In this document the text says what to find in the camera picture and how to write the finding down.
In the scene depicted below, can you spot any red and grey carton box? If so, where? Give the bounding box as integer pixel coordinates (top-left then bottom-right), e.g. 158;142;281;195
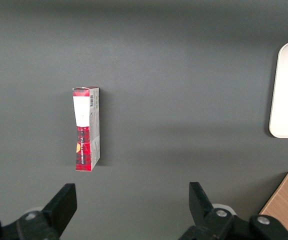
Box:
71;85;101;173

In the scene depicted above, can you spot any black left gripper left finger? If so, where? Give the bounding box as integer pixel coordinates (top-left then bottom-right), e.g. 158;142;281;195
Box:
0;183;78;240

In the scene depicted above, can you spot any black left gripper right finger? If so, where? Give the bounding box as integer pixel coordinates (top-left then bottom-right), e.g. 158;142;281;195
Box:
178;181;288;240

